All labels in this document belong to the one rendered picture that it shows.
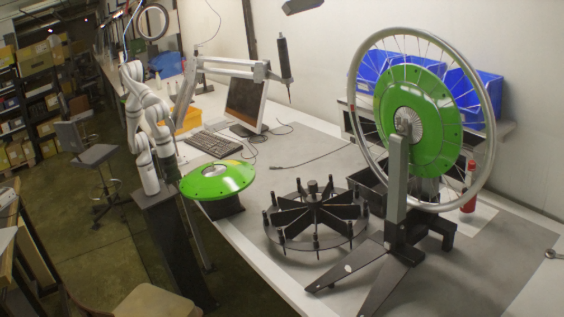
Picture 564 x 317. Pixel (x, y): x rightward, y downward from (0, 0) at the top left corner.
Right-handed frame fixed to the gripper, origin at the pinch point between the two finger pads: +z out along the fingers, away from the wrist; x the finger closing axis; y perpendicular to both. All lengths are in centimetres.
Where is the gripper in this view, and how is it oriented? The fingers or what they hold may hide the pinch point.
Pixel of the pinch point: (175, 192)
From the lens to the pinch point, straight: 165.1
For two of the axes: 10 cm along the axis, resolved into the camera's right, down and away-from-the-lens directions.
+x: 7.6, -3.6, 5.5
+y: 6.4, 2.4, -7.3
